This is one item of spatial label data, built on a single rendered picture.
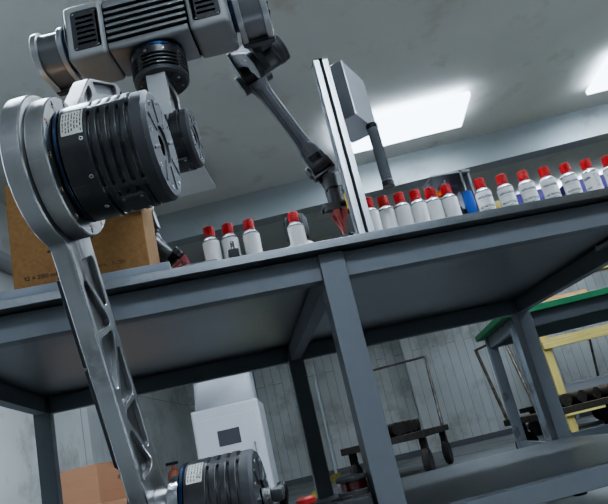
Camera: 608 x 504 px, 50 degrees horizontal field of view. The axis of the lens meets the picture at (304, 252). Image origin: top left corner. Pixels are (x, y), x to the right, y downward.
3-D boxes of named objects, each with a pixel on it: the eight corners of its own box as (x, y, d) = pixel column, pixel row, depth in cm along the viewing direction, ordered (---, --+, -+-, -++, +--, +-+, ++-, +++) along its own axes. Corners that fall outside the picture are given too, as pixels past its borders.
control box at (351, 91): (378, 132, 206) (363, 80, 211) (356, 113, 191) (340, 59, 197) (350, 144, 210) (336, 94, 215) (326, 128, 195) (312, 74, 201)
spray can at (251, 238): (269, 285, 194) (256, 222, 200) (270, 280, 189) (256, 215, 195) (252, 288, 193) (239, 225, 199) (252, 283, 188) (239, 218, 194)
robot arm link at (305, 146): (233, 75, 214) (260, 57, 214) (235, 82, 219) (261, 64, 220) (310, 179, 209) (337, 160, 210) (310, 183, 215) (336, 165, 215)
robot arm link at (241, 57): (218, 54, 215) (243, 37, 215) (241, 90, 220) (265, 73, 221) (247, 54, 174) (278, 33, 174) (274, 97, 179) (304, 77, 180)
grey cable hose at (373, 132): (393, 187, 196) (375, 126, 202) (396, 182, 192) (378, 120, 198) (382, 189, 195) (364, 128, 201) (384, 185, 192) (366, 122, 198)
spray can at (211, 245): (229, 293, 192) (217, 229, 198) (229, 288, 187) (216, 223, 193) (212, 296, 191) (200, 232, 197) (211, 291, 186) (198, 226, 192)
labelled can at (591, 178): (618, 213, 206) (595, 155, 212) (603, 215, 205) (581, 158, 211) (609, 219, 211) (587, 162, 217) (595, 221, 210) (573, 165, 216)
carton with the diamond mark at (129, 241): (166, 296, 170) (150, 202, 177) (151, 270, 147) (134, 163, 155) (47, 320, 166) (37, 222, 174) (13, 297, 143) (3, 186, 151)
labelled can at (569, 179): (588, 223, 210) (567, 166, 216) (596, 217, 205) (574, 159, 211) (573, 226, 209) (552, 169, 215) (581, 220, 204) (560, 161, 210)
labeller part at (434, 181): (459, 184, 224) (458, 182, 225) (470, 170, 214) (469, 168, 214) (422, 191, 222) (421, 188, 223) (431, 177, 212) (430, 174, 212)
